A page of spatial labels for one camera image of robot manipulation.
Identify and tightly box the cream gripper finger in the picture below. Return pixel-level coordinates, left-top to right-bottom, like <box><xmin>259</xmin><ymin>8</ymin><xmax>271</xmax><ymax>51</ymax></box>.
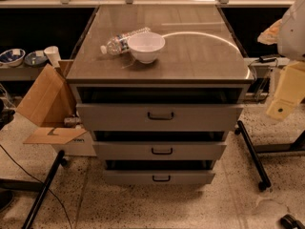
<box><xmin>266</xmin><ymin>61</ymin><xmax>305</xmax><ymax>121</ymax></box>
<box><xmin>257</xmin><ymin>19</ymin><xmax>282</xmax><ymax>45</ymax></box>

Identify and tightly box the grey drawer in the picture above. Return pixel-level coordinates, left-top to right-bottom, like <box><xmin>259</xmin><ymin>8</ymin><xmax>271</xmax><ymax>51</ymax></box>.
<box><xmin>77</xmin><ymin>104</ymin><xmax>243</xmax><ymax>132</ymax></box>
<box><xmin>103</xmin><ymin>170</ymin><xmax>214</xmax><ymax>185</ymax></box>
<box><xmin>93</xmin><ymin>141</ymin><xmax>226</xmax><ymax>160</ymax></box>

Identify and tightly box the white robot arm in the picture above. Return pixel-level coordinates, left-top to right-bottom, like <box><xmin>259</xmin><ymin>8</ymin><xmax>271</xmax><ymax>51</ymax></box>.
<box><xmin>257</xmin><ymin>0</ymin><xmax>305</xmax><ymax>121</ymax></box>

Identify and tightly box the grey three-drawer cabinet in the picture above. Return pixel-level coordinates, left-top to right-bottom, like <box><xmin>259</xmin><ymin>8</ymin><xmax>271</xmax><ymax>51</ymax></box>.
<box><xmin>67</xmin><ymin>4</ymin><xmax>253</xmax><ymax>172</ymax></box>

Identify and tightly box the grey top drawer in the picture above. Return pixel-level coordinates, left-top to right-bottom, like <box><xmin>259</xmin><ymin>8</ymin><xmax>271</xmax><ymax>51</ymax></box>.
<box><xmin>77</xmin><ymin>104</ymin><xmax>243</xmax><ymax>132</ymax></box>

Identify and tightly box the grey bottom drawer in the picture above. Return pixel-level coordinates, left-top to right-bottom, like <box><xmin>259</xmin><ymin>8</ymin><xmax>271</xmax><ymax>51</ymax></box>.
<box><xmin>103</xmin><ymin>170</ymin><xmax>214</xmax><ymax>185</ymax></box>

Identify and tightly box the black power adapter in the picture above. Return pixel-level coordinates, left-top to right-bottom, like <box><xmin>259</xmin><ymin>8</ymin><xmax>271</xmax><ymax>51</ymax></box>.
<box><xmin>258</xmin><ymin>54</ymin><xmax>280</xmax><ymax>63</ymax></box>

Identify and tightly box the black right stand leg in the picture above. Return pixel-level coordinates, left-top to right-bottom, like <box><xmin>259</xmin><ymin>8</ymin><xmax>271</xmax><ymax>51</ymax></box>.
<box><xmin>234</xmin><ymin>120</ymin><xmax>271</xmax><ymax>191</ymax></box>

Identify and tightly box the black stand leg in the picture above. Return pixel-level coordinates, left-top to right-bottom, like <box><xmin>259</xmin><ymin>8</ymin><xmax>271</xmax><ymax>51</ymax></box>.
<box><xmin>234</xmin><ymin>120</ymin><xmax>271</xmax><ymax>191</ymax></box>
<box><xmin>22</xmin><ymin>151</ymin><xmax>65</xmax><ymax>229</ymax></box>

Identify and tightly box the white bowl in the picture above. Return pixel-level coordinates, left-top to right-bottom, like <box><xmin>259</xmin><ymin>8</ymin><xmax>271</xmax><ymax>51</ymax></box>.
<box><xmin>128</xmin><ymin>32</ymin><xmax>165</xmax><ymax>64</ymax></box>

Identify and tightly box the black caster wheel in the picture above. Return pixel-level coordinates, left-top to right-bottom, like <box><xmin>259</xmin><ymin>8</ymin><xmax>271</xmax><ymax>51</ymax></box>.
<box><xmin>280</xmin><ymin>214</ymin><xmax>305</xmax><ymax>229</ymax></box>

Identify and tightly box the clear plastic water bottle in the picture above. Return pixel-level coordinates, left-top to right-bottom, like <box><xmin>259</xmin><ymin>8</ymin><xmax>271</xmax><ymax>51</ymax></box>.
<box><xmin>100</xmin><ymin>27</ymin><xmax>151</xmax><ymax>55</ymax></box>

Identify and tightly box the white paper cup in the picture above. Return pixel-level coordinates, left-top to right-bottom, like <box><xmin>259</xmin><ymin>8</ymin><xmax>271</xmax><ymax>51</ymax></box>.
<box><xmin>44</xmin><ymin>46</ymin><xmax>61</xmax><ymax>67</ymax></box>

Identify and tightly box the brown cardboard box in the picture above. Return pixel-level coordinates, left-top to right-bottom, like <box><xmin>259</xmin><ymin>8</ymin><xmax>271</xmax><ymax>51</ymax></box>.
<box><xmin>16</xmin><ymin>64</ymin><xmax>95</xmax><ymax>156</ymax></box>

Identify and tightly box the black left stand leg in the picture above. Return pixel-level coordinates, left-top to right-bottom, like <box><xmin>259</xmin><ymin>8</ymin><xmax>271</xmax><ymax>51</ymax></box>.
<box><xmin>22</xmin><ymin>151</ymin><xmax>65</xmax><ymax>229</ymax></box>

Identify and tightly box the blue patterned bowl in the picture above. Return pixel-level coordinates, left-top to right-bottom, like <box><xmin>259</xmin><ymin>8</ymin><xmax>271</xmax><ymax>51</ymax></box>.
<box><xmin>0</xmin><ymin>49</ymin><xmax>26</xmax><ymax>67</ymax></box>

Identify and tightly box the black floor cable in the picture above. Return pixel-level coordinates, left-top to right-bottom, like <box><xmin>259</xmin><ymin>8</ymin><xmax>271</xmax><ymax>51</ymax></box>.
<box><xmin>0</xmin><ymin>143</ymin><xmax>73</xmax><ymax>229</ymax></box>

